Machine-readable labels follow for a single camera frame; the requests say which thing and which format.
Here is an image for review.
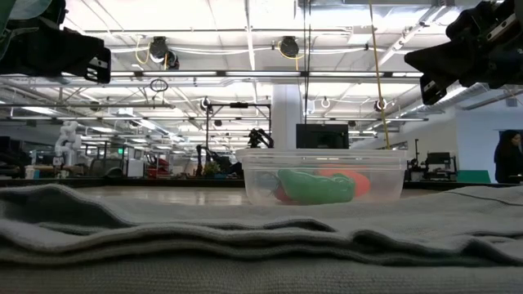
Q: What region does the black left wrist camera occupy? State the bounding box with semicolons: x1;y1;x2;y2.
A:
38;0;69;26

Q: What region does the clear plastic tupperware container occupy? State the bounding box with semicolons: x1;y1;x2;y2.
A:
235;148;409;206

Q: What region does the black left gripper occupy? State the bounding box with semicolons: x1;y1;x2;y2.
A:
0;20;112;84

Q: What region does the small green potted plant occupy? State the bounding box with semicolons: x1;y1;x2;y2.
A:
203;161;222;179

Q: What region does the person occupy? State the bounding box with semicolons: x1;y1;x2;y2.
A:
493;129;523;184

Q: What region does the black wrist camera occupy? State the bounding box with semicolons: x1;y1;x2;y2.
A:
38;0;69;26
445;2;485;42

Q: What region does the green wall panel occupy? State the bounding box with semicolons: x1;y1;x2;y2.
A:
456;170;491;184

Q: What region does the black background robot station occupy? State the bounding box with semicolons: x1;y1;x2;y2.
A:
194;127;275;180

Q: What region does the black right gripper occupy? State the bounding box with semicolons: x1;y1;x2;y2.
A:
404;3;523;106

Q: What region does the black equipment workstation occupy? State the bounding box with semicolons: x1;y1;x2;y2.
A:
408;138;458;181

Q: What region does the white background cabinet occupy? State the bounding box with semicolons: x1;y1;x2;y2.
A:
126;158;145;178

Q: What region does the white building column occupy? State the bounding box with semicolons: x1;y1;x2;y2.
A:
270;83;304;149

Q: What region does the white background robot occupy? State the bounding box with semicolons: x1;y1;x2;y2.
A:
53;119;83;168

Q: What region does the black ceiling cable reel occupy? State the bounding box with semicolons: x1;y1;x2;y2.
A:
279;35;301;59
148;35;181;70

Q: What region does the black metal frame rig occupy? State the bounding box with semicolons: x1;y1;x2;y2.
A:
205;101;272;164

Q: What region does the green toy pepper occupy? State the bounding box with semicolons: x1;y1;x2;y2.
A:
277;168;356;206

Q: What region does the grey folded cloth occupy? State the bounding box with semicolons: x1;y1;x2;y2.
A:
0;182;523;294

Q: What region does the blurred green plastic piece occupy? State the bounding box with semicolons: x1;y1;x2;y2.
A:
0;0;53;58

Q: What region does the black monitor screen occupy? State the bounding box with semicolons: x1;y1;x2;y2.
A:
295;122;351;148

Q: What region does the black hanging cable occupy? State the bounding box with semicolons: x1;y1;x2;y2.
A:
302;0;313;125

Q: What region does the orange toy carrot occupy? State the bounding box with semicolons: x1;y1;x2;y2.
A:
316;164;372;199

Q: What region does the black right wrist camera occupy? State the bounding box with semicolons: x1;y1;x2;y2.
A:
445;2;485;42

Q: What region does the red background cart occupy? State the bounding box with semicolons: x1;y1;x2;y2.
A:
143;153;175;179

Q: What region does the black table frame rail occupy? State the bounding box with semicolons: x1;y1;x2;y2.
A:
0;177;458;189

